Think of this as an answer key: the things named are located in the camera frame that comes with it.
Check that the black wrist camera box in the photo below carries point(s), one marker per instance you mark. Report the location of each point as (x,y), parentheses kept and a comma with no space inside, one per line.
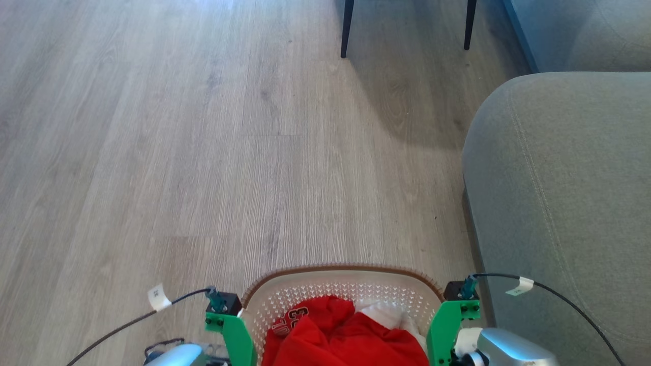
(453,292)
(231,303)

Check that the grey fabric sofa seat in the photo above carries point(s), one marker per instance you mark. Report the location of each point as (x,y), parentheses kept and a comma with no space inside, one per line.
(585,33)

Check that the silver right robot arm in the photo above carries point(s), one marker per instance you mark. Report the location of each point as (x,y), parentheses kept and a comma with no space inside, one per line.
(508,348)

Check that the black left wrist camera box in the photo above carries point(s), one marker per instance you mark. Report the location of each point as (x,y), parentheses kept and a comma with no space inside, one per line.
(231,303)

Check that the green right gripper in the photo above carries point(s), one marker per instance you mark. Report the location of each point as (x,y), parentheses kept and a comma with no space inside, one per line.
(441,330)

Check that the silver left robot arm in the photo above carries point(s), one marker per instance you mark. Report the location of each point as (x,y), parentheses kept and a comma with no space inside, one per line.
(175,356)

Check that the grey sofa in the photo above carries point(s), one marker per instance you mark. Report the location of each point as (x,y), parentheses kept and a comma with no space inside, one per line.
(569,213)

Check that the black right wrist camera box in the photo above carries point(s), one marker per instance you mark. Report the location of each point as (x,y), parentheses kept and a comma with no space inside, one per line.
(453,292)

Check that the red jersey garment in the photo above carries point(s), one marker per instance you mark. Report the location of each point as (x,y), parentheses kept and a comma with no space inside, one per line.
(351,338)

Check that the white cloth garment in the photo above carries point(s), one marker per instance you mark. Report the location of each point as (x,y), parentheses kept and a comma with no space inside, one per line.
(389,312)

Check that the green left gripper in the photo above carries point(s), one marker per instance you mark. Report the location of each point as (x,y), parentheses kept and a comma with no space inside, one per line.
(239,338)

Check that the white perforated laundry basket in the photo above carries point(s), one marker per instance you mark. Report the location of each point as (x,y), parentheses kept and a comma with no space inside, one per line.
(305,290)

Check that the black chair leg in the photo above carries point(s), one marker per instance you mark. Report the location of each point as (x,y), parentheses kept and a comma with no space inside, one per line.
(347,28)
(470,23)

